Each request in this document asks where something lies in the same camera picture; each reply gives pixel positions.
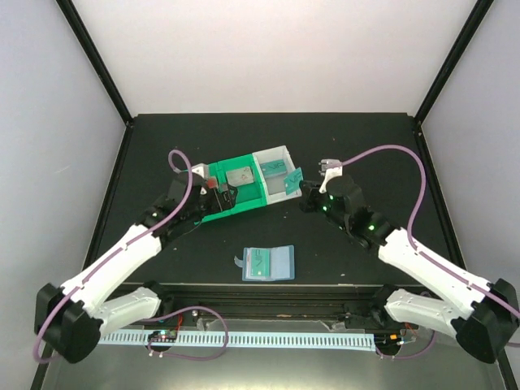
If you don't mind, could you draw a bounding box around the blue card holder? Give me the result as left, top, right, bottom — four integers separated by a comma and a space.
234, 245, 295, 282

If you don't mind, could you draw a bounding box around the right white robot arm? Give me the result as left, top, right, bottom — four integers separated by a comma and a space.
299, 175, 519, 364

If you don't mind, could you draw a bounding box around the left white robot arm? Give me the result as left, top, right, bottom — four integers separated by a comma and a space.
34, 171, 238, 363

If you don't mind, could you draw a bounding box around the teal VIP card stack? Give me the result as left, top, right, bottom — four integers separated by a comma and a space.
260, 159, 288, 179

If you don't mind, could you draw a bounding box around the left green bin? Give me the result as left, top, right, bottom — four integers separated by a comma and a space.
191, 163, 228, 220

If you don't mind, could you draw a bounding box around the green bin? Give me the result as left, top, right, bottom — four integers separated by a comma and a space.
217, 154, 267, 215
191, 163, 228, 220

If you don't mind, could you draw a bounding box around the middle green bin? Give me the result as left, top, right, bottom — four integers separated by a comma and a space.
217, 154, 267, 215

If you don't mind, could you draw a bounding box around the white translucent bin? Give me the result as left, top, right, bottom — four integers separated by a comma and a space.
252, 145, 302, 205

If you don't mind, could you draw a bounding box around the left controller board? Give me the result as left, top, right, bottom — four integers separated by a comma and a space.
148, 330, 177, 343

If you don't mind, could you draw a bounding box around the controller board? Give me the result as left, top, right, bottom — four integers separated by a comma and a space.
148, 330, 177, 343
374, 333, 417, 346

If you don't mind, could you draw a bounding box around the right controller board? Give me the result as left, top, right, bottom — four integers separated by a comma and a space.
374, 333, 417, 346

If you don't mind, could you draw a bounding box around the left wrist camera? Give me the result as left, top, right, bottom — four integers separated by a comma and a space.
191, 163, 210, 180

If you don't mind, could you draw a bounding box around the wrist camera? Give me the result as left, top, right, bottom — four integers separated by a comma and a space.
191, 163, 210, 180
319, 158, 343, 193

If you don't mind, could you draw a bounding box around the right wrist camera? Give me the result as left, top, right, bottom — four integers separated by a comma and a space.
319, 158, 343, 193

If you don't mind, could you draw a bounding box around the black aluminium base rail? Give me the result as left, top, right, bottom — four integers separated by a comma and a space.
158, 283, 391, 327

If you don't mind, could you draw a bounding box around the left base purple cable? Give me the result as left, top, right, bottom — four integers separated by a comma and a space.
145, 306, 229, 362

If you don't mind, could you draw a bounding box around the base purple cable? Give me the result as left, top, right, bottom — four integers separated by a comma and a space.
374, 324, 439, 362
145, 306, 229, 362

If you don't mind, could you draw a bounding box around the light blue slotted cable duct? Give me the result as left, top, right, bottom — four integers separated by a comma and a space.
99, 329, 376, 352

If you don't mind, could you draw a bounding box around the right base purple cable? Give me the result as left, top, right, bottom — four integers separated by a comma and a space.
374, 324, 439, 362

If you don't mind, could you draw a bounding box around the left black frame post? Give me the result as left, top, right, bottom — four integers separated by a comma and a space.
55, 0, 133, 127

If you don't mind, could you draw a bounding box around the black frame post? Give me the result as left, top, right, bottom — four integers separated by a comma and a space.
414, 0, 494, 125
55, 0, 133, 127

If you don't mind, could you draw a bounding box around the right black frame post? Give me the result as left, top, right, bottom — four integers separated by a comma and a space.
414, 0, 494, 125

